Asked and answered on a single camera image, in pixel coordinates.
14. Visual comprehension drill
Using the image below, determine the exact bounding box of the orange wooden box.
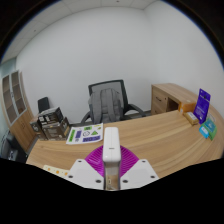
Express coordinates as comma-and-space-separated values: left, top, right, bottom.
179, 101, 198, 114

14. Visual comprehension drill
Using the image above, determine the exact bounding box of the small black chair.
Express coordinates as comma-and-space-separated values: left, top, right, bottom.
37, 96, 51, 114

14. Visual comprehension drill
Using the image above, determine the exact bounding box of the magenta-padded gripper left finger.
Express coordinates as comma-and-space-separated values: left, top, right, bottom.
65, 145, 107, 191

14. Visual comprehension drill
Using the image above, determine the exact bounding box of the wooden shelf cabinet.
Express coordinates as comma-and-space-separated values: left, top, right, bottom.
0, 69, 38, 153

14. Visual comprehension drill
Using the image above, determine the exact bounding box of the grey backpack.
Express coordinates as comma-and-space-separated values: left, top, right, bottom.
87, 88, 125, 125

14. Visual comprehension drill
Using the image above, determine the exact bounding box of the teal box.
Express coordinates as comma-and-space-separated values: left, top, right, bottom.
199, 122, 212, 140

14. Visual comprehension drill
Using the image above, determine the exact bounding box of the brown cardboard box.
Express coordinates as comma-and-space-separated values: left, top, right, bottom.
29, 117, 48, 141

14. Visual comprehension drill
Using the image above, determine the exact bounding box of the small tan box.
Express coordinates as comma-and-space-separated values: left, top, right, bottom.
183, 111, 200, 126

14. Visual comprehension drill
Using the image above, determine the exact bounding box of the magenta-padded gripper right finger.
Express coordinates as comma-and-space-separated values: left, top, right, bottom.
118, 145, 160, 191

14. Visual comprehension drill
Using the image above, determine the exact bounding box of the small black cardboard box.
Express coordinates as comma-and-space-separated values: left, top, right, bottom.
37, 106, 65, 127

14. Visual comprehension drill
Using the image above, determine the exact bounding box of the purple card stand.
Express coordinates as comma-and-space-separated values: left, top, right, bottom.
193, 88, 212, 125

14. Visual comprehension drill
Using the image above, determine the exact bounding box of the printed paper sheet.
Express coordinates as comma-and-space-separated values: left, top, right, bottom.
65, 122, 104, 146

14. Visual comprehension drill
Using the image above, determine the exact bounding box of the black mesh office chair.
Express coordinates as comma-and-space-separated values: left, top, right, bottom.
79, 79, 148, 125

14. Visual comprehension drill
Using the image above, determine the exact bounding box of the wooden side cabinet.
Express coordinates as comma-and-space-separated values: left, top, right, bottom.
150, 82, 201, 116

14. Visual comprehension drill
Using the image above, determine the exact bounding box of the white charger block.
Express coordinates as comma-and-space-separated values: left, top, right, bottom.
102, 126, 120, 192

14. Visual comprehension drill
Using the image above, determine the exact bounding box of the black armchair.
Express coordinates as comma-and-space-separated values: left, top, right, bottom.
0, 131, 28, 164

